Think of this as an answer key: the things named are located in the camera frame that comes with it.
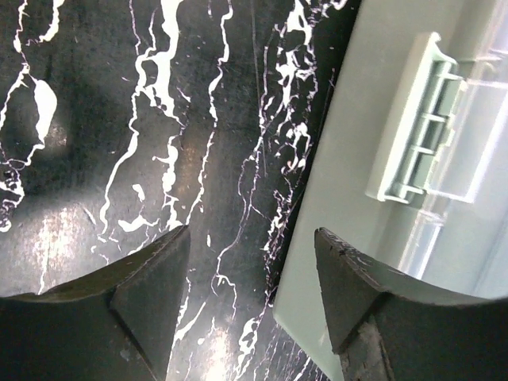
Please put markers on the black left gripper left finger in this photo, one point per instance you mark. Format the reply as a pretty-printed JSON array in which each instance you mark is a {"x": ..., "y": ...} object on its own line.
[{"x": 116, "y": 323}]

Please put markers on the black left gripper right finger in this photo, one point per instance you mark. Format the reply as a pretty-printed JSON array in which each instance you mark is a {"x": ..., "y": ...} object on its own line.
[{"x": 386, "y": 325}]

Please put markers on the clear green tool box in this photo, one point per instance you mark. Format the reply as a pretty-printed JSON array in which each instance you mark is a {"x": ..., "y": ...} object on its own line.
[{"x": 411, "y": 166}]

